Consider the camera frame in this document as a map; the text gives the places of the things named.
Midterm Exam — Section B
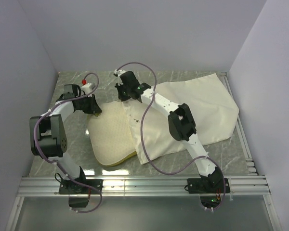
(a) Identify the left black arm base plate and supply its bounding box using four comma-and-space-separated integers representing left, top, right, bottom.
58, 179, 103, 195

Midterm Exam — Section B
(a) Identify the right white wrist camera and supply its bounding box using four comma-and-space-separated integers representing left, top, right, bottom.
114, 69, 126, 77

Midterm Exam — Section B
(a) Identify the aluminium front mounting rail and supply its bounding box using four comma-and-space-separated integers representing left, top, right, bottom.
16, 175, 271, 197

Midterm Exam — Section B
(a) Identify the cream satin pillowcase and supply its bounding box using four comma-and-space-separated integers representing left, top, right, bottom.
121, 71, 240, 166

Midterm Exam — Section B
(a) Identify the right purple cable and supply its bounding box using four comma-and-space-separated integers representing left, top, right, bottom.
114, 62, 226, 210

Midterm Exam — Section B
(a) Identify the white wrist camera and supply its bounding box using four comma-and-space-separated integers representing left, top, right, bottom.
114, 69, 126, 77
80, 79, 96, 97

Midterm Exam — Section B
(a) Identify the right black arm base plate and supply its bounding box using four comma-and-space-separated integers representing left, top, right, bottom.
184, 178, 224, 194

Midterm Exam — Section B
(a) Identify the cream quilted pillow yellow edge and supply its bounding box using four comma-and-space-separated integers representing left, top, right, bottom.
87, 101, 137, 167

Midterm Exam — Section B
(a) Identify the aluminium right side rail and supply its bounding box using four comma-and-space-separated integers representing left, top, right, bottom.
221, 72, 259, 176

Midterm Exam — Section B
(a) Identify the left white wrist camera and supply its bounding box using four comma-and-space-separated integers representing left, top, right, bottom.
80, 79, 96, 97

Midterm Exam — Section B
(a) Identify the purple cable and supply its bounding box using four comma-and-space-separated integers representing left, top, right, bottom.
33, 72, 103, 214
114, 62, 226, 210

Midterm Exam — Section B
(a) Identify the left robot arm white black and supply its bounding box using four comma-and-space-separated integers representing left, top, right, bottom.
29, 83, 102, 193

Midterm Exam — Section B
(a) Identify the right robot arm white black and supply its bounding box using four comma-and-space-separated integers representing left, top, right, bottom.
114, 70, 226, 192

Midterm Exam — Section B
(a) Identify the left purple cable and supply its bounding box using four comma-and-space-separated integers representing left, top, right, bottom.
33, 72, 103, 214

